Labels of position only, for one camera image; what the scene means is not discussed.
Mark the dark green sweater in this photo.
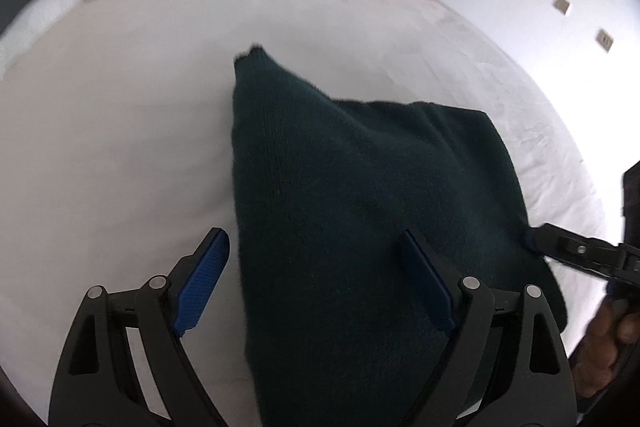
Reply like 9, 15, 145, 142
232, 48, 567, 426

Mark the right hand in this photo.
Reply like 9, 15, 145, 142
572, 296, 639, 399

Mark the white bed sheet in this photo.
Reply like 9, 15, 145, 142
1, 0, 603, 426

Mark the white pillow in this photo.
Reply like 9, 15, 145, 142
1, 0, 82, 77

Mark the wall switch plate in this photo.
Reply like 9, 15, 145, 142
596, 29, 614, 52
552, 0, 570, 15

